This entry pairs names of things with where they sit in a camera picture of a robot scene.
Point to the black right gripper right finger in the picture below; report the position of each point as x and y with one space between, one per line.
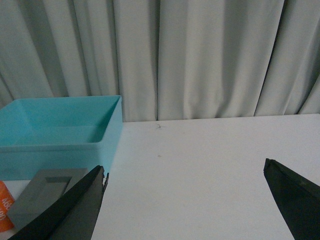
297 198

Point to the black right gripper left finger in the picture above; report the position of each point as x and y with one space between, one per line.
74 215

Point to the gray block with L recess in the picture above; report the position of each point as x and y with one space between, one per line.
45 188

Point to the orange cylinder with white text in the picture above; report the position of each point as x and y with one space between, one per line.
6 201

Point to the light blue plastic box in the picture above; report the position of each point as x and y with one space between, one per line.
58 133

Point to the pale gray curtain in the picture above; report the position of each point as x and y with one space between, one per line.
167 59

